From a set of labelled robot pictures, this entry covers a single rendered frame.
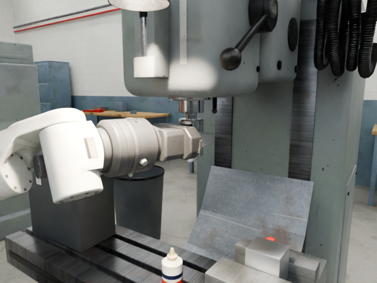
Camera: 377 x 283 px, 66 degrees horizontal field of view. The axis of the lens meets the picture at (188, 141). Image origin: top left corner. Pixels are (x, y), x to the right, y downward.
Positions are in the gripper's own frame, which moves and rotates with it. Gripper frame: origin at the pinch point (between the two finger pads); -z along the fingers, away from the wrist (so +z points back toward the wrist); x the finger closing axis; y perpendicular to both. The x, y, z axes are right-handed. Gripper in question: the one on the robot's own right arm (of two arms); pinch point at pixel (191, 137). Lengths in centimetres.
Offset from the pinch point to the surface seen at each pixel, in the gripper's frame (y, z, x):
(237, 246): 20.9, -5.1, -8.2
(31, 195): 20, 17, 47
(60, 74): -47, -217, 704
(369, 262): 120, -209, 19
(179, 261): 23.2, 4.2, -1.9
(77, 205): 19.2, 11.8, 28.2
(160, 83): -10.0, 8.8, -2.0
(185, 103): -6.7, 2.3, -1.0
